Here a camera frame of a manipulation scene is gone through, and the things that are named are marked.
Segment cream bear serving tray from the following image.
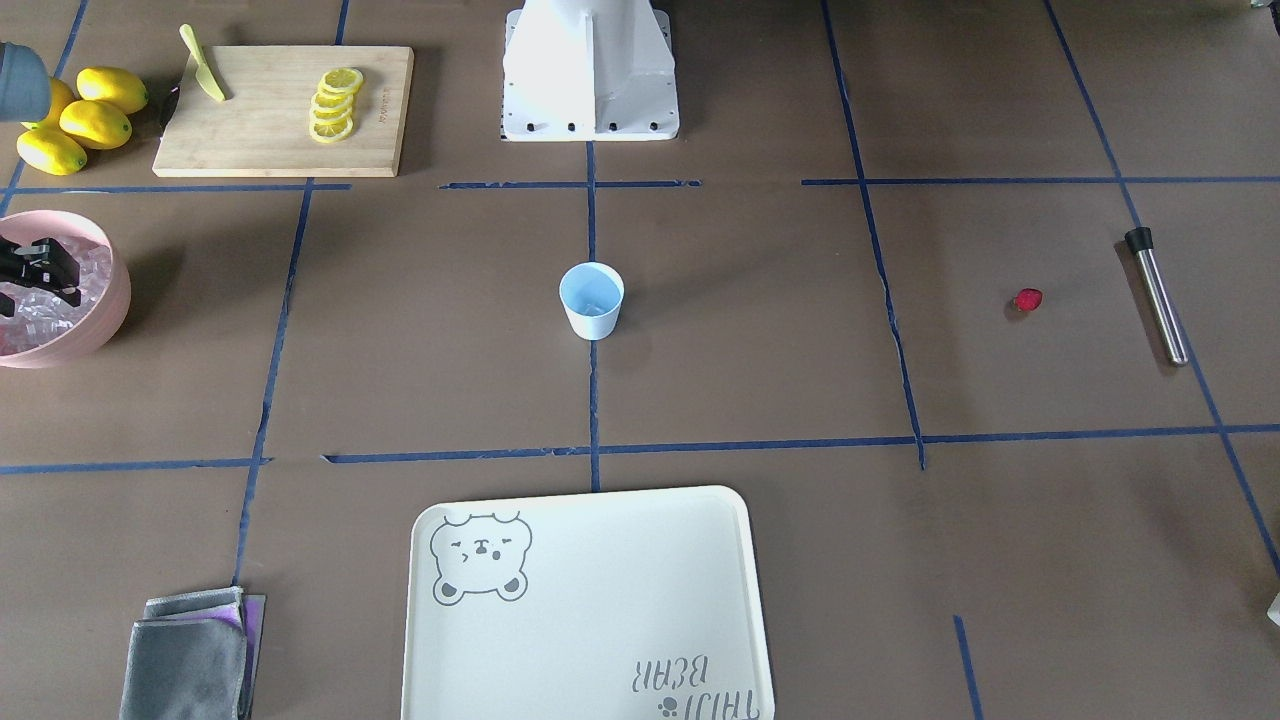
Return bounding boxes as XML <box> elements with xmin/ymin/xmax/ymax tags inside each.
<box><xmin>399</xmin><ymin>486</ymin><xmax>776</xmax><ymax>719</ymax></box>

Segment red strawberry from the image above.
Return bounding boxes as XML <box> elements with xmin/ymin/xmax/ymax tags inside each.
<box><xmin>1012</xmin><ymin>288</ymin><xmax>1044</xmax><ymax>314</ymax></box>

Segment yellow-green knife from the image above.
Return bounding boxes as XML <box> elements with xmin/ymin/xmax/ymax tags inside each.
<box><xmin>178</xmin><ymin>23</ymin><xmax>227</xmax><ymax>102</ymax></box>

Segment lemon slices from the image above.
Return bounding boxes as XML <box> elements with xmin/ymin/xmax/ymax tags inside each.
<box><xmin>307</xmin><ymin>67</ymin><xmax>365</xmax><ymax>143</ymax></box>

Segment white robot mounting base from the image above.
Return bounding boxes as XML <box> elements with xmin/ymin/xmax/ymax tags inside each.
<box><xmin>500</xmin><ymin>1</ymin><xmax>681</xmax><ymax>143</ymax></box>

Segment pink bowl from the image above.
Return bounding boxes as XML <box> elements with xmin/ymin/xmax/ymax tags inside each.
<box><xmin>3</xmin><ymin>210</ymin><xmax>131</xmax><ymax>369</ymax></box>

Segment steel muddler rod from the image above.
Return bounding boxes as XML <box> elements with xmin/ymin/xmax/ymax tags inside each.
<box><xmin>1124</xmin><ymin>225</ymin><xmax>1190</xmax><ymax>366</ymax></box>

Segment light blue plastic cup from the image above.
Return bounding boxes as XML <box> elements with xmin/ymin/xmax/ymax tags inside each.
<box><xmin>558</xmin><ymin>263</ymin><xmax>626</xmax><ymax>341</ymax></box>

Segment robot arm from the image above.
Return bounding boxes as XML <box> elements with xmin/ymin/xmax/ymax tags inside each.
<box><xmin>1</xmin><ymin>42</ymin><xmax>82</xmax><ymax>307</ymax></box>

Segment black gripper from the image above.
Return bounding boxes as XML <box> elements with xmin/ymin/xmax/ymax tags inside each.
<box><xmin>1</xmin><ymin>238</ymin><xmax>82</xmax><ymax>307</ymax></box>

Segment folded grey cloth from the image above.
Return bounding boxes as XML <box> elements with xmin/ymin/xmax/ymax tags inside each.
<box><xmin>119</xmin><ymin>585</ymin><xmax>268</xmax><ymax>719</ymax></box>

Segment whole yellow lemon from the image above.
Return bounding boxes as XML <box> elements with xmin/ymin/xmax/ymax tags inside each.
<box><xmin>20</xmin><ymin>76</ymin><xmax>77</xmax><ymax>129</ymax></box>
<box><xmin>76</xmin><ymin>67</ymin><xmax>150</xmax><ymax>117</ymax></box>
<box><xmin>58</xmin><ymin>100</ymin><xmax>133</xmax><ymax>150</ymax></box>
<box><xmin>15</xmin><ymin>129</ymin><xmax>88</xmax><ymax>176</ymax></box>

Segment wooden cutting board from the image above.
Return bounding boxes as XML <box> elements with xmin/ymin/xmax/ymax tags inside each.
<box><xmin>152</xmin><ymin>45</ymin><xmax>413</xmax><ymax>178</ymax></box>

